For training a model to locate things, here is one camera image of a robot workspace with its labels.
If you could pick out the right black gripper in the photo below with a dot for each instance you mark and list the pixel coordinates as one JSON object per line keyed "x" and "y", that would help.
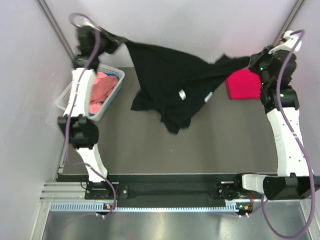
{"x": 255, "y": 58}

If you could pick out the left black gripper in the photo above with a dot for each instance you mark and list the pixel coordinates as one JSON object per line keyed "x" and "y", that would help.
{"x": 113, "y": 40}

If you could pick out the black t shirt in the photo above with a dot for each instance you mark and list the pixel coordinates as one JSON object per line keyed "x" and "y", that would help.
{"x": 174, "y": 83}

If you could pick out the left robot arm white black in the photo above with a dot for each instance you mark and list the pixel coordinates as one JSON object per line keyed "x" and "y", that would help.
{"x": 78, "y": 129}

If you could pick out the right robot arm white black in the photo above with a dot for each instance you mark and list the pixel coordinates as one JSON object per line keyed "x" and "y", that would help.
{"x": 294, "y": 180}

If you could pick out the folded red t shirt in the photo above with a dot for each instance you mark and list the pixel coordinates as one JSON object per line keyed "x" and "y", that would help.
{"x": 243, "y": 85}

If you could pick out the blue t shirt in basket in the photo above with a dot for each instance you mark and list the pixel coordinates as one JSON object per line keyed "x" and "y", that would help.
{"x": 112, "y": 74}

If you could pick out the crumpled pink t shirt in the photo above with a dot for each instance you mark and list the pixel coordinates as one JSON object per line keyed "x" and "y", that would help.
{"x": 102, "y": 88}

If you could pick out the white plastic laundry basket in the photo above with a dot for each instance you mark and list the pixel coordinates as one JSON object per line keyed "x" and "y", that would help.
{"x": 90, "y": 92}

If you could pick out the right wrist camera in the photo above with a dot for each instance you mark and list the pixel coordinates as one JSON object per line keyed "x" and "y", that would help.
{"x": 291, "y": 41}

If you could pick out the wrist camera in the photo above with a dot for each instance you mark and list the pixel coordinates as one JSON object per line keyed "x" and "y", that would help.
{"x": 291, "y": 41}
{"x": 87, "y": 37}

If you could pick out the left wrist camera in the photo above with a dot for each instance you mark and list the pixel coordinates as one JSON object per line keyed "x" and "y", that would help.
{"x": 87, "y": 37}

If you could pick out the perforated grey cable duct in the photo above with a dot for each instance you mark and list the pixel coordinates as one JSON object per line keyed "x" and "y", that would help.
{"x": 104, "y": 207}

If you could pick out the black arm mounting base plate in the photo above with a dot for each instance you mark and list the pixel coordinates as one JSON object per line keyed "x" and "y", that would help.
{"x": 169, "y": 190}

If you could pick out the aluminium frame rail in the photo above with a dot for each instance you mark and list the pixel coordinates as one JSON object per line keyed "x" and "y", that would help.
{"x": 62, "y": 191}

